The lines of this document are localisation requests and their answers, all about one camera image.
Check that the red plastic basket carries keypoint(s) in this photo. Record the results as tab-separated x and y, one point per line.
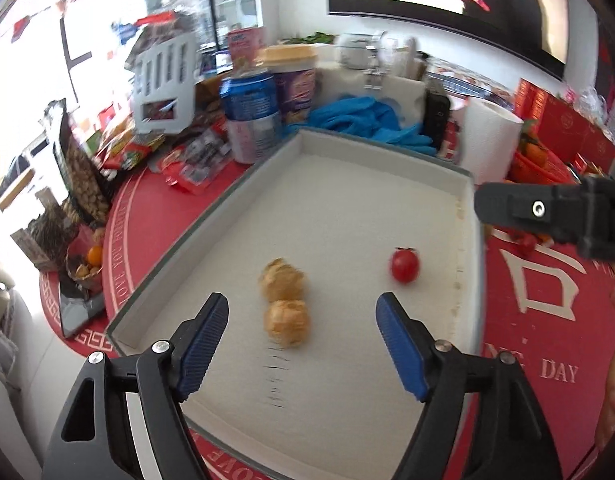
537	172

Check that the white foam box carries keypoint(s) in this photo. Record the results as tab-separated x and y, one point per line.
347	82

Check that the pink drink carton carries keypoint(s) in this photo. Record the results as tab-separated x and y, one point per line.
245	47

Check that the clear plastic bag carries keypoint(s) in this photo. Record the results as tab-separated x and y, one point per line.
590	102

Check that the glass jar with metal clasp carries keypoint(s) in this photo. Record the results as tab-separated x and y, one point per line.
372	52

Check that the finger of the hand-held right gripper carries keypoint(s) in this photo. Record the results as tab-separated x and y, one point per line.
517	207

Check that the blue rubber gloves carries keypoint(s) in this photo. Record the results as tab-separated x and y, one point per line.
362	117

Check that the beige chair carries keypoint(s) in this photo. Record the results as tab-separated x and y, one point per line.
7	360

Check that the glass door cabinet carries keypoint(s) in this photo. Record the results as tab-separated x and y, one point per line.
232	0

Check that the purple tub with yellow lid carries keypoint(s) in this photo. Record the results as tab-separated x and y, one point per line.
297	90

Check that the red snack packets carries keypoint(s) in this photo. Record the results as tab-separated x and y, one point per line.
192	162

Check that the green and red snack packet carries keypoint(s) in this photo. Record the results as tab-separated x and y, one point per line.
130	152

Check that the red cherry tomato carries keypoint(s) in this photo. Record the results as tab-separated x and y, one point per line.
405	266

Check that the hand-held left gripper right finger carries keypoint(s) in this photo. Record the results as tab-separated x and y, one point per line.
402	350

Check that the pile of leafy mandarins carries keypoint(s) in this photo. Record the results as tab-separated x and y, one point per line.
533	152

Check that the narrow red gift box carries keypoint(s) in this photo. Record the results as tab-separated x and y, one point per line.
526	97

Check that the black speaker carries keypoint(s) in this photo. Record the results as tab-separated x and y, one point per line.
436	120

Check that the wide red gift box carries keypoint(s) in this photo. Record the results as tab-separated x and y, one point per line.
562	127

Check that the red printed tablecloth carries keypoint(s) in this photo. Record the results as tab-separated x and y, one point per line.
552	325

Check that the clear bag of nuts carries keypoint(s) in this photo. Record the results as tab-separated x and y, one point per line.
82	180

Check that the grey plastic basket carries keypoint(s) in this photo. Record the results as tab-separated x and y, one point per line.
162	80

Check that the cream puff pastry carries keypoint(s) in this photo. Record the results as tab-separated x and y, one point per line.
282	280
287	323

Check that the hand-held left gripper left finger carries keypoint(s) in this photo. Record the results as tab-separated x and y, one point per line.
202	355

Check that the white shallow box tray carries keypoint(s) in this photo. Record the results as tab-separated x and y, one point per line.
337	220

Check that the small bowl with orange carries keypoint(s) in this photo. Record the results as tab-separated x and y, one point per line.
87	265

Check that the white paper towel roll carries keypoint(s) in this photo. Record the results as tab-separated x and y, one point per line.
490	140

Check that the blue drink can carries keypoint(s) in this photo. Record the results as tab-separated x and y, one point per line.
250	115

